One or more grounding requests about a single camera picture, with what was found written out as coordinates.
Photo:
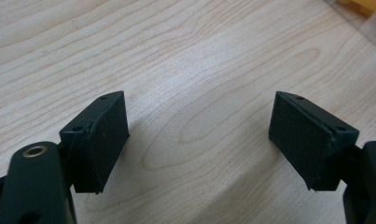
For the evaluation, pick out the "orange toy block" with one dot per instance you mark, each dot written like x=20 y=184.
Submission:
x=369 y=4

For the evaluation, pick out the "clear plastic bag white trim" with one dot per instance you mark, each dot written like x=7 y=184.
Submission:
x=375 y=31

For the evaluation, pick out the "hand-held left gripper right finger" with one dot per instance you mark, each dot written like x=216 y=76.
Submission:
x=310 y=143

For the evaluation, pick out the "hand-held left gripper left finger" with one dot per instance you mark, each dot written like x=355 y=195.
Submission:
x=95 y=149

